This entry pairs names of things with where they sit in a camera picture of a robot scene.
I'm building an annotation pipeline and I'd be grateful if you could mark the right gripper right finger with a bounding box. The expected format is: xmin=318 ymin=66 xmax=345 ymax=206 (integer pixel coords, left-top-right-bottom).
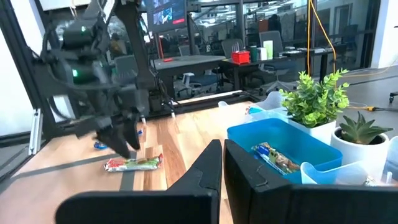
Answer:
xmin=224 ymin=139 xmax=398 ymax=224

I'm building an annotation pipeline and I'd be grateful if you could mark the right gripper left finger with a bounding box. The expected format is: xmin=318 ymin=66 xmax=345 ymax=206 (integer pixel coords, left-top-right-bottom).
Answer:
xmin=55 ymin=139 xmax=223 ymax=224

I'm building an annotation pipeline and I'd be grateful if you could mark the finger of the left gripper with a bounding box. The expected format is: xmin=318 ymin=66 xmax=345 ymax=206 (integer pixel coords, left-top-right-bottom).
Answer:
xmin=123 ymin=113 xmax=142 ymax=151
xmin=95 ymin=124 xmax=132 ymax=160

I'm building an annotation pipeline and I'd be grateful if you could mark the blue granola bar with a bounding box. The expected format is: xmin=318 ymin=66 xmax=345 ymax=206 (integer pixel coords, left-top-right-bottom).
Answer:
xmin=251 ymin=142 xmax=302 ymax=175
xmin=94 ymin=129 xmax=144 ymax=151

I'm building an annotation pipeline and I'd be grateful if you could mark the translucent black-edged baking mat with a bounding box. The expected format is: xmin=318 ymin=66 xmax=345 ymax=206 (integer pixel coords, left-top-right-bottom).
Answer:
xmin=0 ymin=152 xmax=137 ymax=224

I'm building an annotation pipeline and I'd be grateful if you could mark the clear plastic bin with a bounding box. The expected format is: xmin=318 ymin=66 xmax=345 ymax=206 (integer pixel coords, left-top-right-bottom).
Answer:
xmin=217 ymin=91 xmax=285 ymax=124
xmin=300 ymin=135 xmax=398 ymax=187

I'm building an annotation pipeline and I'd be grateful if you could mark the grey office desk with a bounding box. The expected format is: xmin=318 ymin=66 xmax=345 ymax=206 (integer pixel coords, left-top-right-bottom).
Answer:
xmin=152 ymin=55 xmax=226 ymax=94

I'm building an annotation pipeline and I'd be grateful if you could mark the teal plastic bin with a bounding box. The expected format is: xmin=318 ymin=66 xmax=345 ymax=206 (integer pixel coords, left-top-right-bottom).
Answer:
xmin=226 ymin=117 xmax=343 ymax=184

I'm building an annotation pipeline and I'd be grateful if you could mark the succulent in white pot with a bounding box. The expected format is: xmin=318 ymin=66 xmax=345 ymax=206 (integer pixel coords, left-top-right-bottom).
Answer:
xmin=330 ymin=111 xmax=394 ymax=166

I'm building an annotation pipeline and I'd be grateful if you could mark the leafy plant in white pot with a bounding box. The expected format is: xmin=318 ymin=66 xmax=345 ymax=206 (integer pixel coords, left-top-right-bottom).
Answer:
xmin=279 ymin=68 xmax=351 ymax=146

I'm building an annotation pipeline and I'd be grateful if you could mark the red storage container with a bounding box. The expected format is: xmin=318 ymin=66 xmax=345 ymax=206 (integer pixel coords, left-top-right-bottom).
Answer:
xmin=230 ymin=49 xmax=251 ymax=65

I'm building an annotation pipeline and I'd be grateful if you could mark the grey office chair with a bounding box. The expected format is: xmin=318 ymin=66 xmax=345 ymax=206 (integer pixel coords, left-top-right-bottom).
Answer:
xmin=259 ymin=30 xmax=298 ymax=91

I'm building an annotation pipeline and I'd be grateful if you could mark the person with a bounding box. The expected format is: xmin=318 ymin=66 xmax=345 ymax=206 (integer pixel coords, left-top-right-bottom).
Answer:
xmin=267 ymin=14 xmax=283 ymax=32

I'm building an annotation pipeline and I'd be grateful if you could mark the silver metal bracket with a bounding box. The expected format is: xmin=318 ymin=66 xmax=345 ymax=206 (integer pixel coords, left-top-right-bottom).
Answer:
xmin=27 ymin=108 xmax=44 ymax=156

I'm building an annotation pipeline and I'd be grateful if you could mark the wall display screen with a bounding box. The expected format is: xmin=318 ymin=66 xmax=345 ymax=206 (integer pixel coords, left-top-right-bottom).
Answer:
xmin=146 ymin=0 xmax=188 ymax=34

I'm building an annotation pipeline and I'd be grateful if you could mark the yellow extension cord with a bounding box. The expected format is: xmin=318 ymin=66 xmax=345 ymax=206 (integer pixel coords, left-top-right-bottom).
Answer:
xmin=306 ymin=0 xmax=398 ymax=113

